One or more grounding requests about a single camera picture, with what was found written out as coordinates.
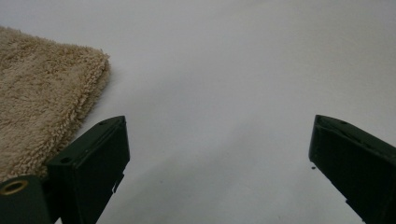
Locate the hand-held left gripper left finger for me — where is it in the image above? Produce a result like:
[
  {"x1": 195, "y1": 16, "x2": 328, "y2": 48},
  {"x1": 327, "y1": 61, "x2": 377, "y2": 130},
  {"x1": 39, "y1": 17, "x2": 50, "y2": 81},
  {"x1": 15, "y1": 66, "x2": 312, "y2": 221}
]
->
[{"x1": 46, "y1": 115, "x2": 131, "y2": 224}]

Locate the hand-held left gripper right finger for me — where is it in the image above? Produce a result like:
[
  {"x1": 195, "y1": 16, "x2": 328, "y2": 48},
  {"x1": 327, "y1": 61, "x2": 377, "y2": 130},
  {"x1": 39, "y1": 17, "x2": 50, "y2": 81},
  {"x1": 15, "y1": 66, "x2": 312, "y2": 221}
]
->
[{"x1": 308, "y1": 114, "x2": 396, "y2": 224}]

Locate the beige terry towel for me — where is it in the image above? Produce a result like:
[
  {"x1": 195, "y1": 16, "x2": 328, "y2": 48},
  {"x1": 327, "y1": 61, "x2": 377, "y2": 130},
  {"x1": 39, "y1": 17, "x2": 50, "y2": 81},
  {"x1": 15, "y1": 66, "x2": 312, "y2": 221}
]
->
[{"x1": 0, "y1": 25, "x2": 112, "y2": 183}]

